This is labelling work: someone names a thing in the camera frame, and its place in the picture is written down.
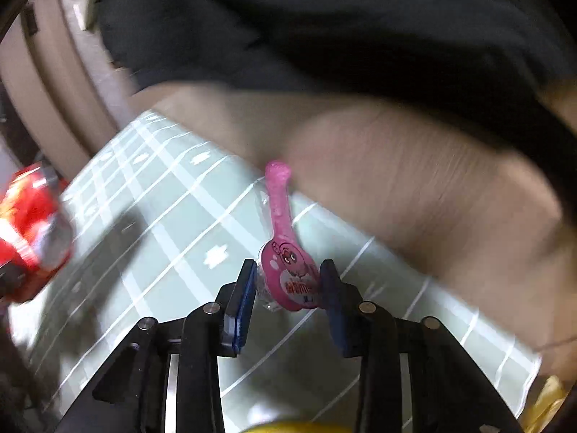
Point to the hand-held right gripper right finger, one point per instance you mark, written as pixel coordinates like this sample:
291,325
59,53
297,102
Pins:
337,315

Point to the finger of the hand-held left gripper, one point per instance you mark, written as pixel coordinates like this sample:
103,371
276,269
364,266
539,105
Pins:
6,282

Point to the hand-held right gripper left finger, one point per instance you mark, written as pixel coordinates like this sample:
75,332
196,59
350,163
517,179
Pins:
241,309

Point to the red yellow-print snack bag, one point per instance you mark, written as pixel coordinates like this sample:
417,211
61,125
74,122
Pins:
31,230

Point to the pink lollipop candy packet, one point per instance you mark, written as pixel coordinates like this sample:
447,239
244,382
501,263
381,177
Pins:
288,275

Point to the yellow plastic bag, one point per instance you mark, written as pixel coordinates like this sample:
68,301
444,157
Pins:
543,410

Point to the green checked tablecloth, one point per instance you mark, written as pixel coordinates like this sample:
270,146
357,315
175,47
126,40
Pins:
180,216

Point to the yellow and white round object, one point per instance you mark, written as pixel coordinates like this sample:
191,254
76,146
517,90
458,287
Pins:
297,427

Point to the black door latch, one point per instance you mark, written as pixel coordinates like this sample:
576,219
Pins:
29,20

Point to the beige door frame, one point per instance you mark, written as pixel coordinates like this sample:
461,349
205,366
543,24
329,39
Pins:
58,99

